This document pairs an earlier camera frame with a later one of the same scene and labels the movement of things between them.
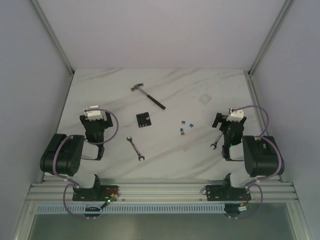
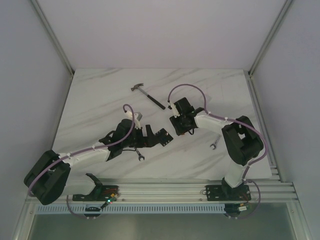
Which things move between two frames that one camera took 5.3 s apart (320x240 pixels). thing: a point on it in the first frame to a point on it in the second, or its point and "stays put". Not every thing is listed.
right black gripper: [219, 118] to [178, 130]
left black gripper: [107, 121] to [146, 136]
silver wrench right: [214, 144] stays put
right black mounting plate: [227, 193] stays put
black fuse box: [143, 119] to [163, 137]
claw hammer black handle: [149, 97] stays put
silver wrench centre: [140, 156] stays put
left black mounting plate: [101, 193] stays put
